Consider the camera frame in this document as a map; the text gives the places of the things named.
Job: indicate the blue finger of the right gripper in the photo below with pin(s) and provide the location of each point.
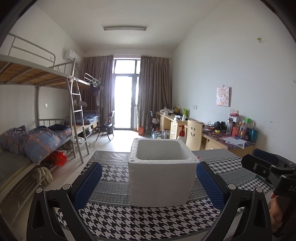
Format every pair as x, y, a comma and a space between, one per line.
253, 164
266, 156

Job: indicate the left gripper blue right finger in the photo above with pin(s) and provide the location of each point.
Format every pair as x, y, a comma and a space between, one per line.
213, 184

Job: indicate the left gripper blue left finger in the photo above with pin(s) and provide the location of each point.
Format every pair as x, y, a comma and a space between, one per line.
85, 184

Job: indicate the right hand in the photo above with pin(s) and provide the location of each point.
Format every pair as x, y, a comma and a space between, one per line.
275, 213

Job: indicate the houndstooth table cloth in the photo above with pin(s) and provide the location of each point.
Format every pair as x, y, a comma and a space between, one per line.
109, 215

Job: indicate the blue cylinder bottle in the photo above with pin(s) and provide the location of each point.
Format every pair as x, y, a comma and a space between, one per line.
253, 135

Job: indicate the papers on desk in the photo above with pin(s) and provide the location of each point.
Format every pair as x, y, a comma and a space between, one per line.
235, 142

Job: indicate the red plastic bag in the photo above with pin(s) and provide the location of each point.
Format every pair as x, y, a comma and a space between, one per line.
57, 158

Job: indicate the wooden desk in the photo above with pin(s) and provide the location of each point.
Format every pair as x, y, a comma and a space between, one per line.
209, 141

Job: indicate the white styrofoam box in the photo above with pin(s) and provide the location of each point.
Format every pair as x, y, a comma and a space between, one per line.
162, 172

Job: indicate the wooden chair smiley face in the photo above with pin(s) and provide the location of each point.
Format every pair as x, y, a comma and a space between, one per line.
194, 135

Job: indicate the white pump bottle red cap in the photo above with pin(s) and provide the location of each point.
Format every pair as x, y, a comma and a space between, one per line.
183, 133

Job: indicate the blue orange duvet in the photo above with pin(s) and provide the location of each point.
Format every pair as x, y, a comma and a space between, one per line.
36, 144

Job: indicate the black folding chair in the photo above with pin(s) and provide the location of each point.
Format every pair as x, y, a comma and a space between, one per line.
106, 126

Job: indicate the metal bunk bed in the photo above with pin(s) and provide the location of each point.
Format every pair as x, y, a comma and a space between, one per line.
35, 93

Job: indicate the brown right curtain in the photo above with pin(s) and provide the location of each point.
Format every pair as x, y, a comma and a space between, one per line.
155, 86

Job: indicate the brown curtain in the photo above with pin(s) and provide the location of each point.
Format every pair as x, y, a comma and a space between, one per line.
98, 96
155, 86

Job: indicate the brown left curtain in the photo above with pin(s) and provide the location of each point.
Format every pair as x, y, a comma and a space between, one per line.
98, 96

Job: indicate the glass balcony door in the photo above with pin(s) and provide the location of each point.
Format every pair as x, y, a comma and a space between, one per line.
125, 92

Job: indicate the white air conditioner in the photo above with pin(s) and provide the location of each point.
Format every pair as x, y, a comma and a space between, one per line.
70, 55

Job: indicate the ceiling tube light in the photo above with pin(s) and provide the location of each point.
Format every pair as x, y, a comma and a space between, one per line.
125, 28

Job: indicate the anime wall picture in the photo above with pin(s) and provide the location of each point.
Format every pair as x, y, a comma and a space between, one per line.
223, 96

